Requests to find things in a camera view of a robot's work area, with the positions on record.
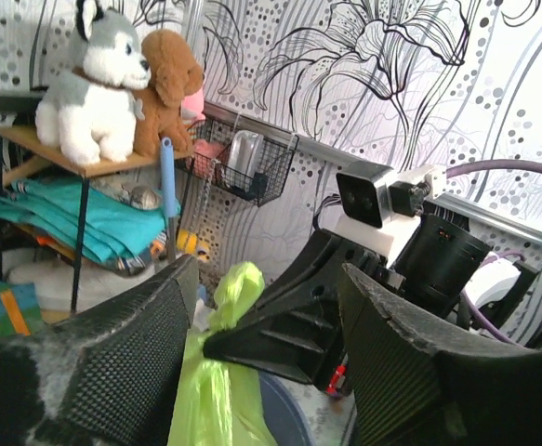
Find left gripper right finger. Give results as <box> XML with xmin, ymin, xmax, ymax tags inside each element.
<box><xmin>338</xmin><ymin>264</ymin><xmax>542</xmax><ymax>445</ymax></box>

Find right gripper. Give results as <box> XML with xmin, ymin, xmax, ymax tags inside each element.
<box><xmin>204</xmin><ymin>230</ymin><xmax>405</xmax><ymax>386</ymax></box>

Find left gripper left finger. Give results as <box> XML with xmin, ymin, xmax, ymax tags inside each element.
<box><xmin>0</xmin><ymin>255</ymin><xmax>199</xmax><ymax>445</ymax></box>

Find green trash bag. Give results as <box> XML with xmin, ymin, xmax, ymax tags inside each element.
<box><xmin>167</xmin><ymin>261</ymin><xmax>276</xmax><ymax>446</ymax></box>

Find blue trash bin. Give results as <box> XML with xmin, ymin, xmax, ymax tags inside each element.
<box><xmin>258</xmin><ymin>372</ymin><xmax>314</xmax><ymax>446</ymax></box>

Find blue floor squeegee mop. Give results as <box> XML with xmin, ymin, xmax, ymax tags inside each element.
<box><xmin>160</xmin><ymin>137</ymin><xmax>178</xmax><ymax>263</ymax></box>

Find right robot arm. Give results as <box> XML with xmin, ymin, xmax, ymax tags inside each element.
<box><xmin>204</xmin><ymin>215</ymin><xmax>490</xmax><ymax>395</ymax></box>

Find rainbow striped bag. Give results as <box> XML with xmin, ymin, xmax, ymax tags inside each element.
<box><xmin>0</xmin><ymin>282</ymin><xmax>44</xmax><ymax>337</ymax></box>

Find silver foil bag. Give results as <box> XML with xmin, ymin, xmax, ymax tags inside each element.
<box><xmin>225</xmin><ymin>130</ymin><xmax>264</xmax><ymax>189</ymax></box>

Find white sneakers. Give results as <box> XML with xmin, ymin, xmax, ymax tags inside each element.
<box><xmin>7</xmin><ymin>259</ymin><xmax>155</xmax><ymax>311</ymax></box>

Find yellow plush duck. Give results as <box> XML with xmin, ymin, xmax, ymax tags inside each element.
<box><xmin>177</xmin><ymin>229</ymin><xmax>210</xmax><ymax>262</ymax></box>

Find teal folded cloth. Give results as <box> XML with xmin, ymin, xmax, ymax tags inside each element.
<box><xmin>0</xmin><ymin>177</ymin><xmax>165</xmax><ymax>263</ymax></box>

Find grey patterned small cushion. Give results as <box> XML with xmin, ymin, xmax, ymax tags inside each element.
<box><xmin>122</xmin><ymin>182</ymin><xmax>162</xmax><ymax>211</ymax></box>

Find pink plush toy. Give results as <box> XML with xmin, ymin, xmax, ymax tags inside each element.
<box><xmin>181</xmin><ymin>87</ymin><xmax>205</xmax><ymax>122</ymax></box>

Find black wooden shelf rack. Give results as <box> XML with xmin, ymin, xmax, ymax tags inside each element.
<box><xmin>0</xmin><ymin>125</ymin><xmax>197</xmax><ymax>313</ymax></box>

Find brown teddy bear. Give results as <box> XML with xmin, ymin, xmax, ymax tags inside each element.
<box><xmin>133</xmin><ymin>29</ymin><xmax>205</xmax><ymax>158</ymax></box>

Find white plush dog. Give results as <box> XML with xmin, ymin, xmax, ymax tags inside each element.
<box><xmin>35</xmin><ymin>1</ymin><xmax>152</xmax><ymax>165</ymax></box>

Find black wire basket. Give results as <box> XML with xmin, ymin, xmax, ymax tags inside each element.
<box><xmin>179</xmin><ymin>115</ymin><xmax>299</xmax><ymax>206</ymax></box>

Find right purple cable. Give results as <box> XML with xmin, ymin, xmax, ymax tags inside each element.
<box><xmin>444</xmin><ymin>158</ymin><xmax>542</xmax><ymax>345</ymax></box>

